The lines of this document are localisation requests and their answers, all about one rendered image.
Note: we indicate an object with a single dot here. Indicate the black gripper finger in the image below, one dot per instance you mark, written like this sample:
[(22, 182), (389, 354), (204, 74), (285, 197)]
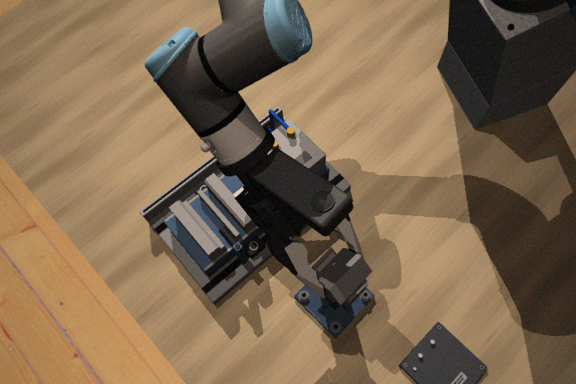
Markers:
[(293, 255), (345, 232)]

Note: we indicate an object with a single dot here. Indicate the grey flat bar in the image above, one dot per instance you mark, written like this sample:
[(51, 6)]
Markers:
[(219, 214), (205, 226)]

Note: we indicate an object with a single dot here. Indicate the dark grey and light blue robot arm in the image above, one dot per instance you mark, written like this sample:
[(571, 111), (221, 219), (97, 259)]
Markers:
[(255, 39)]

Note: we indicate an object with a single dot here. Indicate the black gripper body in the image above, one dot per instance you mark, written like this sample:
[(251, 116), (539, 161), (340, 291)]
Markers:
[(257, 204)]

